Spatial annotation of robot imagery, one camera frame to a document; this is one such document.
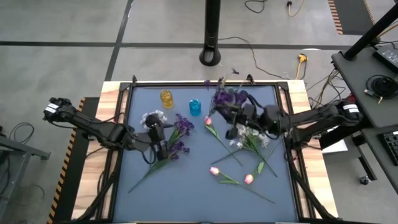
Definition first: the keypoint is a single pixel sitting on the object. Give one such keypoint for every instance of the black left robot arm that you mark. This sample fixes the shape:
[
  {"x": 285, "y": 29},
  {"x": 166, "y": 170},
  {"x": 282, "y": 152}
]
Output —
[{"x": 93, "y": 126}]

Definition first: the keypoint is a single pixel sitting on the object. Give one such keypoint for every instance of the black metal table frame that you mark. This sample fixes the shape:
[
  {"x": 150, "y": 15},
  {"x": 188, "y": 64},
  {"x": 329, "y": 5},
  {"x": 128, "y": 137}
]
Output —
[{"x": 155, "y": 84}]

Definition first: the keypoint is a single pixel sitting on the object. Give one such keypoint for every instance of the white paper sheet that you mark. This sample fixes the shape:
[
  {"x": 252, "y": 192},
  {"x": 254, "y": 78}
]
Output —
[{"x": 337, "y": 146}]

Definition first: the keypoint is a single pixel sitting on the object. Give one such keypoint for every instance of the grey side desk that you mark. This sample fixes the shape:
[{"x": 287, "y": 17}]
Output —
[{"x": 357, "y": 93}]

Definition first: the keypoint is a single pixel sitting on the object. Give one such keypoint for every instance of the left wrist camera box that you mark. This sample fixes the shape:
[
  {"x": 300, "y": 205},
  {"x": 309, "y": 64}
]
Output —
[{"x": 162, "y": 152}]

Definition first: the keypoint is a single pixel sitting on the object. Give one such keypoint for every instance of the grey metal cart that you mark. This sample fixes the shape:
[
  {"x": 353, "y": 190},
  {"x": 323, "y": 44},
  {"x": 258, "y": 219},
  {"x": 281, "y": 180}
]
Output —
[{"x": 18, "y": 152}]

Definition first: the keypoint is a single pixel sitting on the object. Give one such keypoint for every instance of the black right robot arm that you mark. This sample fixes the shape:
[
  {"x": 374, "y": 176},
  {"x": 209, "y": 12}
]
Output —
[{"x": 311, "y": 119}]

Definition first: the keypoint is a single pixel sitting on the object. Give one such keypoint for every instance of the pink artificial tulip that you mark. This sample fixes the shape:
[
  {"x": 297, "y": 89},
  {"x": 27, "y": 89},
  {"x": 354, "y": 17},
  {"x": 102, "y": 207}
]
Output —
[
  {"x": 214, "y": 170},
  {"x": 248, "y": 179},
  {"x": 207, "y": 120}
]

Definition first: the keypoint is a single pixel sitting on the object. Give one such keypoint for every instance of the black caster wheel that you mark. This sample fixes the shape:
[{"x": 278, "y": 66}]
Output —
[{"x": 364, "y": 180}]

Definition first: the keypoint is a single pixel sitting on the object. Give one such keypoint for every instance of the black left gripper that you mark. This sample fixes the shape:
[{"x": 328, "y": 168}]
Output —
[{"x": 157, "y": 135}]

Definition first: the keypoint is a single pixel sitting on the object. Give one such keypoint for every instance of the black cylindrical pole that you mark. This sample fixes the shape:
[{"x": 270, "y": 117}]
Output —
[{"x": 212, "y": 28}]

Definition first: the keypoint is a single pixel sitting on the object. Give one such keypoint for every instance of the yellow glass vase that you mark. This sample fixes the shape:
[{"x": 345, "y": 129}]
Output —
[{"x": 167, "y": 99}]

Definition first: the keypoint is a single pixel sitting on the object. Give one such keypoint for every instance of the black keyboard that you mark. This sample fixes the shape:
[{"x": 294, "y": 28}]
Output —
[{"x": 390, "y": 146}]

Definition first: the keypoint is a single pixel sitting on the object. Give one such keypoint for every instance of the blue glass vase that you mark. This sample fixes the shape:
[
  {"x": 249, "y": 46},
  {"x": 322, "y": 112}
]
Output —
[{"x": 195, "y": 107}]

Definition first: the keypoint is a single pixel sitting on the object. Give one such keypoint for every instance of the blue table mat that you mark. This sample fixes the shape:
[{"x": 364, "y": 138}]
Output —
[{"x": 192, "y": 199}]

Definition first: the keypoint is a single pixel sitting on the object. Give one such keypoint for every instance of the purple artificial flower bunch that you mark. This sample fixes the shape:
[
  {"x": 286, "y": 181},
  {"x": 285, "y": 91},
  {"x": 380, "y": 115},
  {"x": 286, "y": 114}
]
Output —
[
  {"x": 184, "y": 124},
  {"x": 222, "y": 97},
  {"x": 178, "y": 148}
]

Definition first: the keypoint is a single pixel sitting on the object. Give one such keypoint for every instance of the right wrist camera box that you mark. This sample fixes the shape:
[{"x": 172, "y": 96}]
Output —
[{"x": 232, "y": 133}]

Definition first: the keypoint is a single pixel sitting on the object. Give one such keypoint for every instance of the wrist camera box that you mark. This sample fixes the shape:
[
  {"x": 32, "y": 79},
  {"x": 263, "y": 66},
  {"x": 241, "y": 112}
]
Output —
[
  {"x": 232, "y": 133},
  {"x": 162, "y": 152}
]

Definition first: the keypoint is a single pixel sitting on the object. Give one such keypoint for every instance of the black electronic box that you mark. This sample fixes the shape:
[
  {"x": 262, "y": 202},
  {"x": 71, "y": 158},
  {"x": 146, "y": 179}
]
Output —
[{"x": 388, "y": 56}]

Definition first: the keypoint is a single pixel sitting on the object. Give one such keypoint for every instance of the black mat hazard-striped edge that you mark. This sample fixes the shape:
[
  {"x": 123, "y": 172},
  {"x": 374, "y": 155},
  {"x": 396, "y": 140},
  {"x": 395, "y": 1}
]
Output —
[
  {"x": 66, "y": 155},
  {"x": 351, "y": 15}
]

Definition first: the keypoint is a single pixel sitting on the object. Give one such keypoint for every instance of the red box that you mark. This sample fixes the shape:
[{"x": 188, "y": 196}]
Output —
[{"x": 351, "y": 98}]

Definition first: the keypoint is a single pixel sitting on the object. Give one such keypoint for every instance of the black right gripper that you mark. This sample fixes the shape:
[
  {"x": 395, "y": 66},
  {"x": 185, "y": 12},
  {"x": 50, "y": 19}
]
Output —
[{"x": 249, "y": 113}]

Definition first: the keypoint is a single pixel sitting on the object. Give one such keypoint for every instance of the black slanted pole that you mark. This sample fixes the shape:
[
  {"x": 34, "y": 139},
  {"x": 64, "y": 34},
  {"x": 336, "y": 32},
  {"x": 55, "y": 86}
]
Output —
[{"x": 373, "y": 31}]

